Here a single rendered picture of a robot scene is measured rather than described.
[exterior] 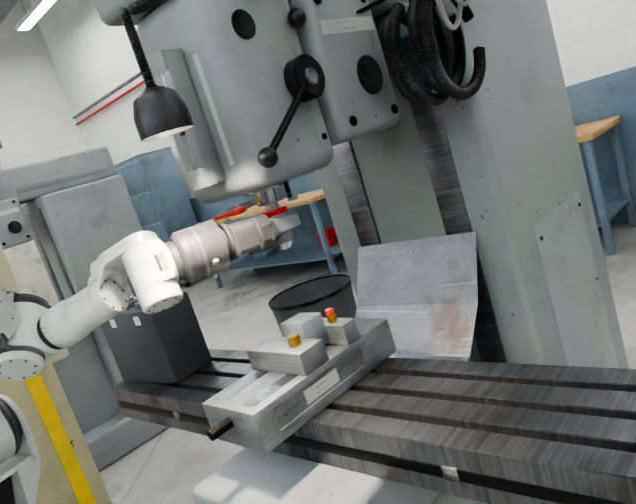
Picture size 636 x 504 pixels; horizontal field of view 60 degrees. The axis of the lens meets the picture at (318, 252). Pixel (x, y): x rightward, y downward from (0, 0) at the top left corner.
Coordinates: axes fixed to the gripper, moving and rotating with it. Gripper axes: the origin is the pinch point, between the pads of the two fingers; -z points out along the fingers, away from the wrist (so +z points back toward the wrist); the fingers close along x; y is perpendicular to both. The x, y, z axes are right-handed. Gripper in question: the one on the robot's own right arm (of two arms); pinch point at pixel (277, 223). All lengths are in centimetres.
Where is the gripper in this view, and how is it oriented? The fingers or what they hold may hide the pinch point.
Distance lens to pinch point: 97.2
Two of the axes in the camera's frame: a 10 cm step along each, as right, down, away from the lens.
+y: 2.9, 9.4, 1.7
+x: -4.2, -0.4, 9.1
